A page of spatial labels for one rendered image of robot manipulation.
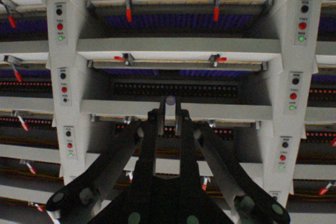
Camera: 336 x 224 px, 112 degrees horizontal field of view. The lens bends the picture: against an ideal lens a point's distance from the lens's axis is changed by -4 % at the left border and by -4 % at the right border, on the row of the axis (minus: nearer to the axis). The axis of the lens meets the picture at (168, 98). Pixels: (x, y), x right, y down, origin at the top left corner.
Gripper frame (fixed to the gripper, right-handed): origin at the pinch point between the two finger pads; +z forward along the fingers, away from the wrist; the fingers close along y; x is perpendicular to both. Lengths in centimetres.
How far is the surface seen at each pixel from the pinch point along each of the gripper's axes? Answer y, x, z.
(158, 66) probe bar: -4.6, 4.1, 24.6
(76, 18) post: -29.9, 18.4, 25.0
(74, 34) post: -30.0, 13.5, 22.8
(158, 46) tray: -4.2, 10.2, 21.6
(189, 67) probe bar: 5.6, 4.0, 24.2
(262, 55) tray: 26.0, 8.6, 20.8
